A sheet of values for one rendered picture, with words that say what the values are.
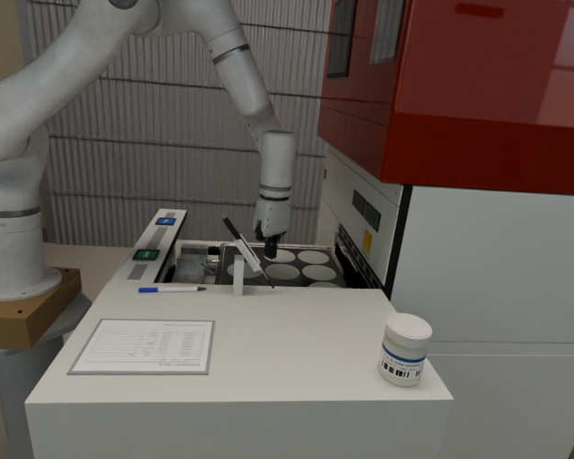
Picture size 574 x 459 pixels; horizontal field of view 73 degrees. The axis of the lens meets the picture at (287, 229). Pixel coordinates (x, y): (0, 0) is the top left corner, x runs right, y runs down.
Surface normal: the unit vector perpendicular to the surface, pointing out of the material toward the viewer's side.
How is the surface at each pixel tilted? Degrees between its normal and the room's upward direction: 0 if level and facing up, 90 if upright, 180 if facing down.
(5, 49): 90
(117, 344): 0
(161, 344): 0
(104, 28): 120
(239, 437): 90
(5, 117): 72
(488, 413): 90
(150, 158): 90
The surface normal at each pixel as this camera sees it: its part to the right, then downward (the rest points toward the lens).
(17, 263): 0.63, 0.29
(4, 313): 0.11, -0.95
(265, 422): 0.10, 0.35
